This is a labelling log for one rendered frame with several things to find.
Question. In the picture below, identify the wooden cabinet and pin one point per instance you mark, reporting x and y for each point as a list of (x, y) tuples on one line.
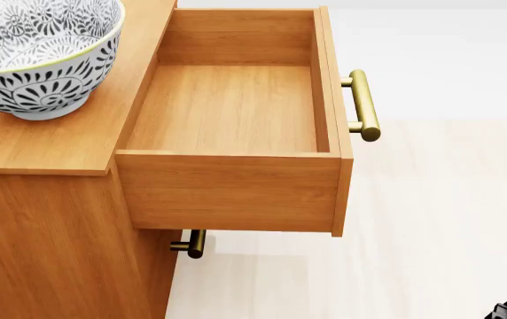
[(49, 212)]

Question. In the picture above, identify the white black patterned bowl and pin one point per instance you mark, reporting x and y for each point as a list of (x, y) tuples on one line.
[(54, 76)]

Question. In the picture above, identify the open wooden drawer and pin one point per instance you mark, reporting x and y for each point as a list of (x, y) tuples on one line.
[(231, 133)]

